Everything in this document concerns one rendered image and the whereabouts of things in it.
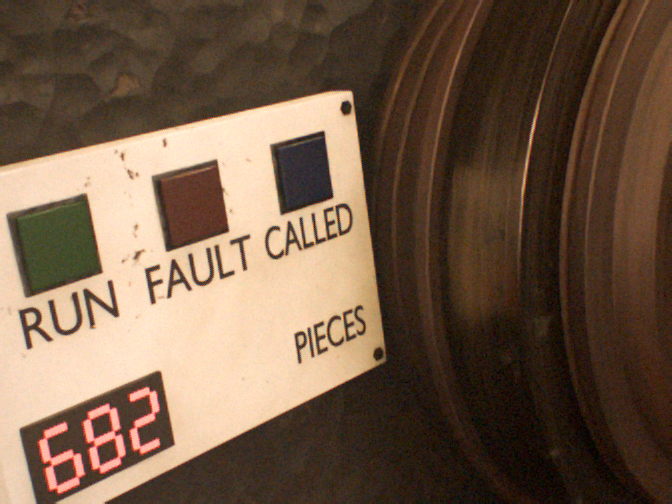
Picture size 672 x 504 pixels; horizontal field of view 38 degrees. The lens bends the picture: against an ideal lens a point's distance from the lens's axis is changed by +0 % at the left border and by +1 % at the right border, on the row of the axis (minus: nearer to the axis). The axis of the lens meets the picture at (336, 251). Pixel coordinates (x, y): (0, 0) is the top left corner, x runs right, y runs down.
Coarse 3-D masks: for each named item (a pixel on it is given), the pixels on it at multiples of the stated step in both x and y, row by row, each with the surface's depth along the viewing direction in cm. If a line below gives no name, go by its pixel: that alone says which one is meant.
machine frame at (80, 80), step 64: (0, 0) 46; (64, 0) 48; (128, 0) 51; (192, 0) 53; (256, 0) 56; (320, 0) 59; (384, 0) 63; (0, 64) 46; (64, 64) 49; (128, 64) 51; (192, 64) 54; (256, 64) 57; (320, 64) 60; (384, 64) 64; (0, 128) 47; (64, 128) 49; (128, 128) 51; (384, 384) 67; (256, 448) 60; (320, 448) 63; (384, 448) 68; (448, 448) 73
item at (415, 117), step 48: (480, 0) 56; (432, 48) 63; (384, 96) 64; (432, 96) 61; (384, 144) 63; (432, 144) 55; (384, 192) 62; (432, 192) 55; (384, 240) 63; (432, 240) 56; (384, 288) 64; (432, 288) 56; (384, 336) 66; (432, 336) 57; (432, 384) 65
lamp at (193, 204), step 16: (176, 176) 51; (192, 176) 51; (208, 176) 52; (176, 192) 51; (192, 192) 52; (208, 192) 52; (176, 208) 51; (192, 208) 52; (208, 208) 52; (176, 224) 51; (192, 224) 52; (208, 224) 52; (224, 224) 53; (176, 240) 51
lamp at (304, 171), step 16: (304, 144) 57; (320, 144) 57; (288, 160) 56; (304, 160) 57; (320, 160) 58; (288, 176) 56; (304, 176) 57; (320, 176) 58; (288, 192) 56; (304, 192) 57; (320, 192) 58; (288, 208) 56
